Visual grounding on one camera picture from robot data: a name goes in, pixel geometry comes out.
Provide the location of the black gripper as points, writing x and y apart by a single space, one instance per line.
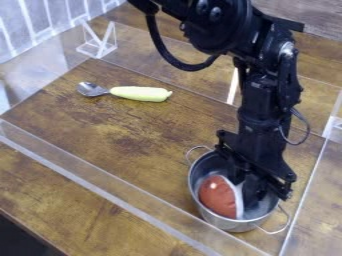
253 155

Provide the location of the red and white plush mushroom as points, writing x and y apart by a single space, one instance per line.
220 196

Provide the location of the silver pot with handles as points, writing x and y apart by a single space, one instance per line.
205 162

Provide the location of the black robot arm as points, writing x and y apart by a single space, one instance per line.
231 27

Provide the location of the clear acrylic triangle stand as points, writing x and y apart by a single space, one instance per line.
97 47

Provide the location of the spoon with yellow handle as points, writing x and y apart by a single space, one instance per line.
146 94

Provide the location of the black wall strip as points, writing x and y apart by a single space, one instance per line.
287 24

